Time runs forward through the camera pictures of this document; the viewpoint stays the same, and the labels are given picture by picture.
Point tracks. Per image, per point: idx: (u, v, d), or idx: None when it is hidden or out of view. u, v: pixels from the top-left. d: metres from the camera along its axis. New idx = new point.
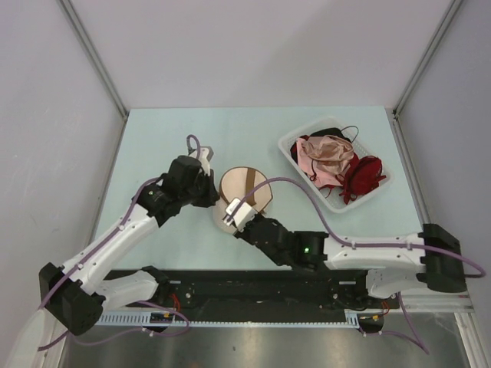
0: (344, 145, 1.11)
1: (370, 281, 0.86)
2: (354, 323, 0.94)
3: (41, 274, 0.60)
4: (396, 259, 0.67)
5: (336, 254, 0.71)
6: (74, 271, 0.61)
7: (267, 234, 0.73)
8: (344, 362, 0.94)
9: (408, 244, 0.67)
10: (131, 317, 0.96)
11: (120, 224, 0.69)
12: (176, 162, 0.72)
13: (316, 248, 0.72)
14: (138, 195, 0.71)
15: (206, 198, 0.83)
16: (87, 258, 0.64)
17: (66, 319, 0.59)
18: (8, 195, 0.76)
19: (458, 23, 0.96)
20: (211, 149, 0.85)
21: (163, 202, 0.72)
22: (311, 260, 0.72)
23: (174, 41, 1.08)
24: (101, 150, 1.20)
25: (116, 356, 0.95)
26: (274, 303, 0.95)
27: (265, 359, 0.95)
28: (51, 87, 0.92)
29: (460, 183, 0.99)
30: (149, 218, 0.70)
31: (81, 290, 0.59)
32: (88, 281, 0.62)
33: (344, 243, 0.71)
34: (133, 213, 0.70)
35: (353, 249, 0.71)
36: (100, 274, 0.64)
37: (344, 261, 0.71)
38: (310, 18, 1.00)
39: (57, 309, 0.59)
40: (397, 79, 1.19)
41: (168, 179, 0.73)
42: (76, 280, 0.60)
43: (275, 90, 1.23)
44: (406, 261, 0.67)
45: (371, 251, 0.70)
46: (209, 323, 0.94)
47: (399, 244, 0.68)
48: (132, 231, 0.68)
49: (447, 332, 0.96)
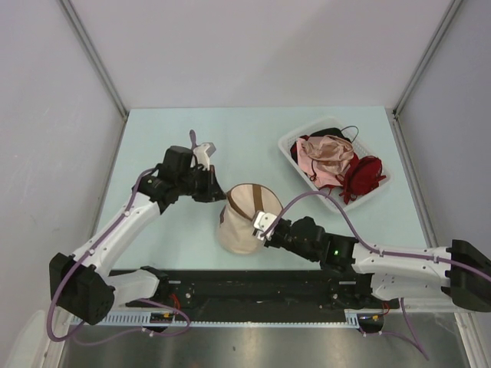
0: (344, 145, 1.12)
1: (377, 282, 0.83)
2: (354, 323, 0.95)
3: (52, 267, 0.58)
4: (421, 271, 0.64)
5: (364, 261, 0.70)
6: (85, 257, 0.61)
7: (307, 231, 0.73)
8: (344, 362, 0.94)
9: (435, 257, 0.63)
10: (131, 317, 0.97)
11: (126, 211, 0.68)
12: (169, 151, 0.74)
13: (346, 251, 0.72)
14: (138, 185, 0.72)
15: (205, 193, 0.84)
16: (98, 243, 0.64)
17: (80, 308, 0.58)
18: (8, 195, 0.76)
19: (457, 24, 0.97)
20: (212, 145, 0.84)
21: (163, 189, 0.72)
22: (341, 262, 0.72)
23: (175, 41, 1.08)
24: (101, 150, 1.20)
25: (115, 356, 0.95)
26: (274, 303, 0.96)
27: (265, 359, 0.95)
28: (51, 87, 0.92)
29: (460, 184, 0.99)
30: (152, 204, 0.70)
31: (96, 274, 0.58)
32: (101, 266, 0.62)
33: (373, 250, 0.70)
34: (136, 200, 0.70)
35: (380, 257, 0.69)
36: (112, 258, 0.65)
37: (370, 267, 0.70)
38: (310, 18, 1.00)
39: (71, 299, 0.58)
40: (397, 79, 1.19)
41: (164, 169, 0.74)
42: (89, 265, 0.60)
43: (275, 90, 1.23)
44: (432, 273, 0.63)
45: (396, 261, 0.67)
46: (209, 323, 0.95)
47: (426, 257, 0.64)
48: (137, 217, 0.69)
49: (447, 332, 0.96)
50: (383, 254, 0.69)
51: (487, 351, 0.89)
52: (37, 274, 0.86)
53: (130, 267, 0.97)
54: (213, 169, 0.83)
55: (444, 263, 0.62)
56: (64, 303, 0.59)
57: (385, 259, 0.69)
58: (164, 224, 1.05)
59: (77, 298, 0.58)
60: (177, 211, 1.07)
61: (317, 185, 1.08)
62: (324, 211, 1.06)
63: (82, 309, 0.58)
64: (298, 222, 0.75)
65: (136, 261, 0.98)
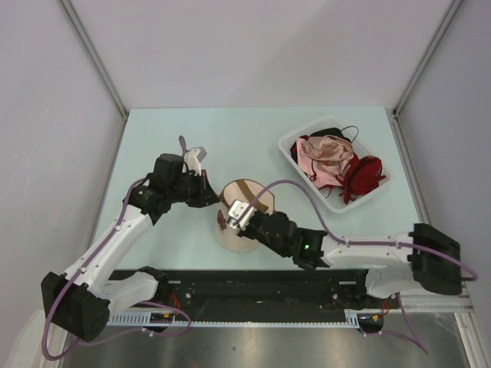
0: (344, 145, 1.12)
1: (370, 280, 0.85)
2: (354, 323, 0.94)
3: (44, 284, 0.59)
4: (386, 257, 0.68)
5: (331, 252, 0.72)
6: (77, 275, 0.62)
7: (279, 225, 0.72)
8: (344, 362, 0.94)
9: (397, 243, 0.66)
10: (131, 317, 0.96)
11: (116, 225, 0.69)
12: (159, 160, 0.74)
13: (316, 244, 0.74)
14: (128, 197, 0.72)
15: (198, 198, 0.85)
16: (90, 260, 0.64)
17: (75, 326, 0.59)
18: (7, 195, 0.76)
19: (458, 24, 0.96)
20: (202, 149, 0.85)
21: (154, 200, 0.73)
22: (315, 257, 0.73)
23: (175, 41, 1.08)
24: (101, 151, 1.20)
25: (116, 356, 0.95)
26: (274, 303, 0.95)
27: (265, 359, 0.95)
28: (51, 87, 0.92)
29: (460, 184, 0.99)
30: (143, 216, 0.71)
31: (89, 292, 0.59)
32: (93, 284, 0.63)
33: (340, 241, 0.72)
34: (127, 214, 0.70)
35: (346, 246, 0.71)
36: (104, 275, 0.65)
37: (338, 258, 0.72)
38: (310, 18, 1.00)
39: (66, 319, 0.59)
40: (397, 79, 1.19)
41: (153, 178, 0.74)
42: (81, 284, 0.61)
43: (275, 90, 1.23)
44: (395, 258, 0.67)
45: (361, 250, 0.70)
46: (209, 323, 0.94)
47: (388, 243, 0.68)
48: (129, 231, 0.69)
49: (447, 332, 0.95)
50: (350, 244, 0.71)
51: (486, 350, 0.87)
52: (36, 275, 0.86)
53: (130, 267, 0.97)
54: (205, 175, 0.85)
55: (405, 247, 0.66)
56: (57, 321, 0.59)
57: (351, 250, 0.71)
58: (163, 224, 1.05)
59: (71, 317, 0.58)
60: (177, 211, 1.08)
61: (317, 185, 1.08)
62: (324, 211, 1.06)
63: (77, 326, 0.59)
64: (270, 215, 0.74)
65: (137, 261, 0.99)
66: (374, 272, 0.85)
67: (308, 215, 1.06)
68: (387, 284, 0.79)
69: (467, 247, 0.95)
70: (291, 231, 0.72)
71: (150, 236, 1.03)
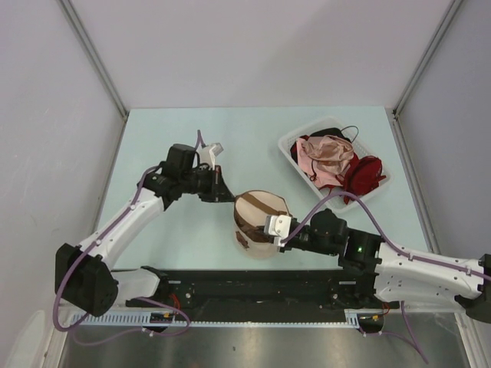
0: (344, 145, 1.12)
1: (383, 284, 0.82)
2: (354, 323, 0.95)
3: (60, 254, 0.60)
4: (452, 281, 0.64)
5: (392, 262, 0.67)
6: (92, 248, 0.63)
7: (327, 224, 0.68)
8: (344, 362, 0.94)
9: (469, 271, 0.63)
10: (131, 317, 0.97)
11: (131, 205, 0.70)
12: (173, 149, 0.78)
13: (369, 248, 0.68)
14: (143, 181, 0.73)
15: (209, 193, 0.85)
16: (104, 234, 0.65)
17: (86, 300, 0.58)
18: (8, 196, 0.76)
19: (456, 24, 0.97)
20: (219, 146, 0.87)
21: (167, 185, 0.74)
22: (367, 260, 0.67)
23: (175, 42, 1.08)
24: (101, 151, 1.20)
25: (116, 357, 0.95)
26: (274, 303, 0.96)
27: (265, 359, 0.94)
28: (51, 88, 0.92)
29: (460, 184, 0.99)
30: (156, 198, 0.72)
31: (102, 264, 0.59)
32: (107, 256, 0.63)
33: (401, 253, 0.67)
34: (142, 195, 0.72)
35: (409, 260, 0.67)
36: (117, 251, 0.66)
37: (394, 269, 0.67)
38: (310, 18, 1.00)
39: (77, 292, 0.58)
40: (397, 79, 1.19)
41: (167, 165, 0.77)
42: (95, 255, 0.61)
43: (275, 90, 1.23)
44: (462, 284, 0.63)
45: (427, 267, 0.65)
46: (209, 323, 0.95)
47: (458, 267, 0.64)
48: (143, 211, 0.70)
49: (447, 332, 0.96)
50: (413, 258, 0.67)
51: (487, 351, 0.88)
52: (36, 274, 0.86)
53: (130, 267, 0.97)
54: (219, 170, 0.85)
55: (476, 277, 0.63)
56: (67, 295, 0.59)
57: (413, 264, 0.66)
58: (164, 224, 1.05)
59: (82, 290, 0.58)
60: (176, 211, 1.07)
61: (317, 185, 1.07)
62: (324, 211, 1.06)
63: (87, 300, 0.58)
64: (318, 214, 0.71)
65: (136, 261, 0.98)
66: (390, 277, 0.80)
67: None
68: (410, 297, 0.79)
69: (467, 246, 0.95)
70: (341, 231, 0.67)
71: (150, 237, 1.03)
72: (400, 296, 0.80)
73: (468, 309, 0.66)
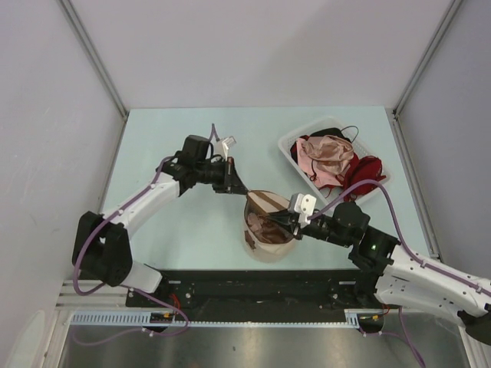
0: (344, 145, 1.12)
1: (386, 286, 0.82)
2: (354, 324, 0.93)
3: (82, 221, 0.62)
4: (460, 294, 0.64)
5: (403, 265, 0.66)
6: (114, 215, 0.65)
7: (351, 216, 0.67)
8: (344, 362, 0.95)
9: (479, 287, 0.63)
10: (130, 317, 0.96)
11: (152, 183, 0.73)
12: (188, 139, 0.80)
13: (383, 248, 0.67)
14: (162, 167, 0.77)
15: (222, 184, 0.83)
16: (126, 205, 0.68)
17: (103, 267, 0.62)
18: (7, 196, 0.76)
19: (456, 25, 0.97)
20: (232, 138, 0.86)
21: (184, 172, 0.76)
22: (378, 259, 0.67)
23: (175, 41, 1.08)
24: (101, 151, 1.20)
25: (116, 356, 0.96)
26: (274, 303, 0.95)
27: (265, 359, 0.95)
28: (51, 89, 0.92)
29: (460, 185, 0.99)
30: (175, 182, 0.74)
31: (123, 231, 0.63)
32: (129, 225, 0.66)
33: (415, 258, 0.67)
34: (162, 178, 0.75)
35: (421, 267, 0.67)
36: (136, 224, 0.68)
37: (404, 273, 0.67)
38: (310, 18, 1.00)
39: (95, 258, 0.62)
40: (397, 79, 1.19)
41: (183, 154, 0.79)
42: (117, 222, 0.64)
43: (275, 90, 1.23)
44: (470, 300, 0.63)
45: (438, 277, 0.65)
46: (209, 323, 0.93)
47: (469, 284, 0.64)
48: (162, 191, 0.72)
49: (448, 332, 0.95)
50: (425, 266, 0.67)
51: (487, 352, 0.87)
52: (36, 274, 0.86)
53: None
54: (232, 161, 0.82)
55: (486, 296, 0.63)
56: (85, 261, 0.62)
57: (425, 271, 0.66)
58: (164, 224, 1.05)
59: (101, 257, 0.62)
60: (176, 211, 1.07)
61: (317, 185, 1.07)
62: None
63: (104, 267, 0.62)
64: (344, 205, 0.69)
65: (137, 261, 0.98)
66: (395, 280, 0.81)
67: None
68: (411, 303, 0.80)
69: (468, 247, 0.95)
70: (363, 226, 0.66)
71: (150, 236, 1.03)
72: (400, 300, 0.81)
73: (468, 326, 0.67)
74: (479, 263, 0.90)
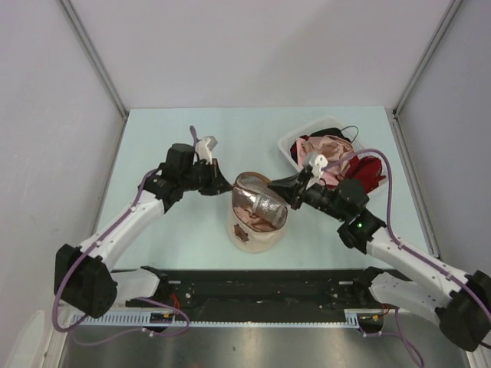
0: (344, 145, 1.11)
1: (381, 281, 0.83)
2: (354, 323, 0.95)
3: (58, 255, 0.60)
4: (428, 277, 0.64)
5: (381, 243, 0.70)
6: (93, 248, 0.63)
7: (352, 192, 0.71)
8: (344, 362, 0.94)
9: (448, 274, 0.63)
10: (131, 317, 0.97)
11: (132, 206, 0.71)
12: (170, 150, 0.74)
13: (370, 228, 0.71)
14: (143, 183, 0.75)
15: (210, 186, 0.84)
16: (105, 235, 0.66)
17: (84, 300, 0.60)
18: (7, 196, 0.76)
19: (456, 24, 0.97)
20: (213, 138, 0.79)
21: (168, 188, 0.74)
22: (362, 236, 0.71)
23: (175, 41, 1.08)
24: (101, 151, 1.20)
25: (116, 357, 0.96)
26: (273, 303, 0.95)
27: (265, 359, 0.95)
28: (51, 88, 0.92)
29: (460, 185, 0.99)
30: (157, 201, 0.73)
31: (102, 264, 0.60)
32: (107, 257, 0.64)
33: (394, 239, 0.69)
34: (143, 197, 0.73)
35: (397, 248, 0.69)
36: (116, 254, 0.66)
37: (382, 252, 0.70)
38: (310, 18, 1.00)
39: (76, 292, 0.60)
40: (397, 79, 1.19)
41: (166, 167, 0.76)
42: (96, 256, 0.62)
43: (275, 90, 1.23)
44: (437, 285, 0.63)
45: (411, 259, 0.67)
46: (210, 323, 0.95)
47: (440, 269, 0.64)
48: (143, 214, 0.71)
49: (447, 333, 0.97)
50: (402, 248, 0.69)
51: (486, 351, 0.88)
52: (36, 275, 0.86)
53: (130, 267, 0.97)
54: (216, 163, 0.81)
55: (454, 283, 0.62)
56: (67, 297, 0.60)
57: (402, 253, 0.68)
58: (163, 224, 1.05)
59: (81, 290, 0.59)
60: (176, 211, 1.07)
61: None
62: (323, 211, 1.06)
63: (86, 300, 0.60)
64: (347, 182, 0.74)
65: (136, 261, 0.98)
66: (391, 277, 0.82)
67: (310, 218, 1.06)
68: (400, 299, 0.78)
69: (468, 248, 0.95)
70: (360, 203, 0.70)
71: (149, 237, 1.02)
72: (391, 295, 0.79)
73: None
74: (479, 263, 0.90)
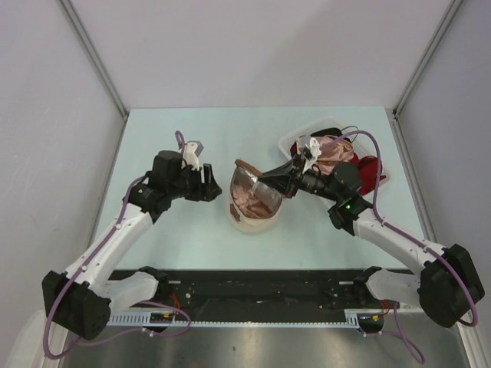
0: (344, 145, 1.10)
1: (377, 276, 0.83)
2: (354, 323, 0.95)
3: (44, 283, 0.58)
4: (406, 251, 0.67)
5: (365, 221, 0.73)
6: (78, 274, 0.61)
7: (346, 175, 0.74)
8: (344, 362, 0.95)
9: (425, 247, 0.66)
10: (132, 317, 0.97)
11: (116, 224, 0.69)
12: (156, 157, 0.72)
13: (358, 209, 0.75)
14: (128, 195, 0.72)
15: (197, 192, 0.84)
16: (90, 259, 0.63)
17: (76, 324, 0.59)
18: (7, 196, 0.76)
19: (456, 25, 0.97)
20: (200, 143, 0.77)
21: (154, 198, 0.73)
22: (349, 217, 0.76)
23: (175, 41, 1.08)
24: (101, 151, 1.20)
25: (116, 357, 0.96)
26: (274, 303, 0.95)
27: (265, 359, 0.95)
28: (51, 88, 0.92)
29: (460, 185, 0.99)
30: (143, 215, 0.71)
31: (90, 290, 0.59)
32: (95, 281, 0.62)
33: (377, 217, 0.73)
34: (127, 212, 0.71)
35: (380, 225, 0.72)
36: (104, 274, 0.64)
37: (366, 230, 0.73)
38: (310, 18, 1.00)
39: (67, 316, 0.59)
40: (397, 79, 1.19)
41: (153, 175, 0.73)
42: (83, 281, 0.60)
43: (275, 90, 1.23)
44: (414, 257, 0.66)
45: (391, 234, 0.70)
46: (209, 323, 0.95)
47: (418, 242, 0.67)
48: (130, 229, 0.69)
49: (448, 332, 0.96)
50: (384, 225, 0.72)
51: (487, 352, 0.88)
52: (36, 275, 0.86)
53: (130, 267, 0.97)
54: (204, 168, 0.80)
55: (430, 254, 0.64)
56: (59, 320, 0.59)
57: (383, 229, 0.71)
58: (163, 224, 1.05)
59: (71, 314, 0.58)
60: (176, 211, 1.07)
61: None
62: (323, 211, 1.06)
63: (77, 325, 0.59)
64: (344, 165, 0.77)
65: (136, 261, 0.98)
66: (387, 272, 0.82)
67: (310, 217, 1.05)
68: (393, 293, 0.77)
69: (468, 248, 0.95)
70: (353, 187, 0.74)
71: (149, 237, 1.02)
72: (385, 287, 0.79)
73: None
74: (479, 263, 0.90)
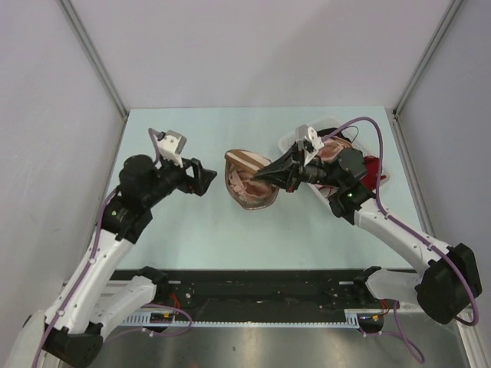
0: (344, 145, 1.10)
1: (377, 275, 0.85)
2: (354, 323, 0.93)
3: None
4: (410, 248, 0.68)
5: (369, 212, 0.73)
6: (56, 320, 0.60)
7: (350, 163, 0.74)
8: (344, 362, 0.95)
9: (430, 244, 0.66)
10: (131, 317, 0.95)
11: (90, 259, 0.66)
12: (123, 174, 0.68)
13: (360, 198, 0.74)
14: (100, 220, 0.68)
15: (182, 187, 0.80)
16: (67, 300, 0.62)
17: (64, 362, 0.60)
18: (8, 196, 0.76)
19: (456, 25, 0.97)
20: (182, 138, 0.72)
21: (130, 221, 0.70)
22: (349, 205, 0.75)
23: (175, 41, 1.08)
24: (101, 151, 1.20)
25: (116, 356, 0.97)
26: (274, 303, 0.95)
27: (265, 359, 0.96)
28: (51, 88, 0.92)
29: (460, 185, 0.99)
30: (118, 242, 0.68)
31: (70, 336, 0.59)
32: (75, 324, 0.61)
33: (381, 209, 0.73)
34: (101, 241, 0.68)
35: (383, 217, 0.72)
36: (86, 312, 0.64)
37: (368, 221, 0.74)
38: (310, 18, 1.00)
39: None
40: (397, 79, 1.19)
41: (123, 191, 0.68)
42: (61, 327, 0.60)
43: (275, 90, 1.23)
44: (418, 254, 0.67)
45: (395, 229, 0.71)
46: (209, 323, 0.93)
47: (423, 239, 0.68)
48: (105, 262, 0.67)
49: (448, 332, 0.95)
50: (388, 218, 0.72)
51: (487, 351, 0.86)
52: (36, 274, 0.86)
53: (130, 267, 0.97)
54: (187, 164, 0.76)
55: (434, 253, 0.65)
56: None
57: (387, 223, 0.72)
58: (163, 224, 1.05)
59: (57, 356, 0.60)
60: (176, 211, 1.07)
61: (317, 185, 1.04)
62: (323, 211, 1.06)
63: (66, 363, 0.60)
64: (347, 154, 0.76)
65: (136, 261, 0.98)
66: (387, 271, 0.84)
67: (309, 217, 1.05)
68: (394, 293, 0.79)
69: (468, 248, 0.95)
70: (356, 175, 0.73)
71: (149, 237, 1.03)
72: (386, 288, 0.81)
73: None
74: (479, 262, 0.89)
